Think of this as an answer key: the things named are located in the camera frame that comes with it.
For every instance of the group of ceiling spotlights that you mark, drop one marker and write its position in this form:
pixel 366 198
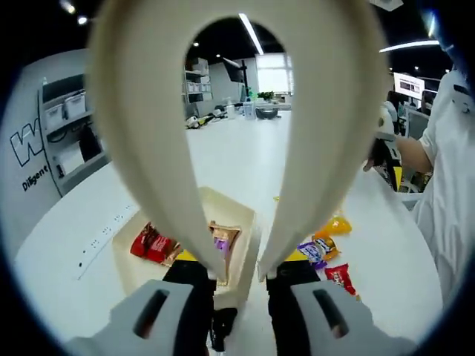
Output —
pixel 82 20

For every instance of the person in white shirt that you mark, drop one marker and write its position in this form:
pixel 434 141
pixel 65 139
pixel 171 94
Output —
pixel 452 185

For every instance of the cream plastic food tongs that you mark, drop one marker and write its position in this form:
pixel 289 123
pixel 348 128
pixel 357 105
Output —
pixel 148 111

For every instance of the orange gold candy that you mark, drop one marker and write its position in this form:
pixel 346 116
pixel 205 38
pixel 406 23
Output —
pixel 328 244

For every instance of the long red snack bar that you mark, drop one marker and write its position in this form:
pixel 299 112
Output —
pixel 140 239

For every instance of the white pump bottle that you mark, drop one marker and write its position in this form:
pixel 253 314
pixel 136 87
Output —
pixel 230 110

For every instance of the translucent jug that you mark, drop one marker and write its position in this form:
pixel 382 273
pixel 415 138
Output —
pixel 249 110

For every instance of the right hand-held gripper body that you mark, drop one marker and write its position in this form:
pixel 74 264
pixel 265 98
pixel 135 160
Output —
pixel 386 130

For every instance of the person's right hand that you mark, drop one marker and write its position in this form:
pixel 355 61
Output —
pixel 369 165

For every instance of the ceiling air conditioner vent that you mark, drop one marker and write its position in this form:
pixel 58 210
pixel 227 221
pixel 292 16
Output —
pixel 387 3

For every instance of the purple candy food packet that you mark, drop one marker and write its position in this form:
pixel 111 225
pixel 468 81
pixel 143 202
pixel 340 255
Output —
pixel 312 254

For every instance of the maroon snack food packet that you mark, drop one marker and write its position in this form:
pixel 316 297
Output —
pixel 159 248

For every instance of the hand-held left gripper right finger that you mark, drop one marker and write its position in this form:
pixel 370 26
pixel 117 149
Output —
pixel 285 308

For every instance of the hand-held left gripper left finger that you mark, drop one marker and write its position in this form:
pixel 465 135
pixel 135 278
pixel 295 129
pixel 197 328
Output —
pixel 185 319

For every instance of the idle hand-held gripper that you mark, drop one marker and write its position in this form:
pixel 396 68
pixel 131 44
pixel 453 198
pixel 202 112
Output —
pixel 198 122

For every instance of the cream hexagonal container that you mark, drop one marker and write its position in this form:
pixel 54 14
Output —
pixel 230 211

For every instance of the grey curved object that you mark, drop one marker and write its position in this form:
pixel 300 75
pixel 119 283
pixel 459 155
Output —
pixel 269 113

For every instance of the green spray bottle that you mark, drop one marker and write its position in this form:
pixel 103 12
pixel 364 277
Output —
pixel 251 94

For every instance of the grey metal shelf unit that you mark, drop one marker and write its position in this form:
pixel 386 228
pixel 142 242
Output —
pixel 70 121

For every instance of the grey shelf unit with boxes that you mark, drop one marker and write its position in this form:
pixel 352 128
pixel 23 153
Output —
pixel 198 87

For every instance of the black bag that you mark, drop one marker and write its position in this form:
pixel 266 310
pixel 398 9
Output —
pixel 90 144

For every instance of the bright window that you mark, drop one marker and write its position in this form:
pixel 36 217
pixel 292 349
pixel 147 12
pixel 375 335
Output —
pixel 274 76

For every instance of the large gold purple food packet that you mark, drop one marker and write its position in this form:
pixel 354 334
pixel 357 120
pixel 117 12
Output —
pixel 227 233

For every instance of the white neck-worn device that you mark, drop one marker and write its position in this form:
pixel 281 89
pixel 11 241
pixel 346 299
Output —
pixel 464 102

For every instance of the green potted plant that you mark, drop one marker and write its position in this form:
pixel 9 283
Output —
pixel 266 96

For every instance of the white storage box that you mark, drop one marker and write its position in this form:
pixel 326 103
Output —
pixel 54 115
pixel 75 104

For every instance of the small red snack packet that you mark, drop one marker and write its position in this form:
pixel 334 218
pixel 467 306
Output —
pixel 341 280

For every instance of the wall screen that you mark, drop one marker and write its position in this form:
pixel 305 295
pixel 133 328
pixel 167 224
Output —
pixel 409 85

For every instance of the ceiling strip light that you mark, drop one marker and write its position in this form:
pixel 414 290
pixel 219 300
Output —
pixel 408 46
pixel 251 33

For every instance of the large white carton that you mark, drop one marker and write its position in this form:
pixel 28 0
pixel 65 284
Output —
pixel 71 160

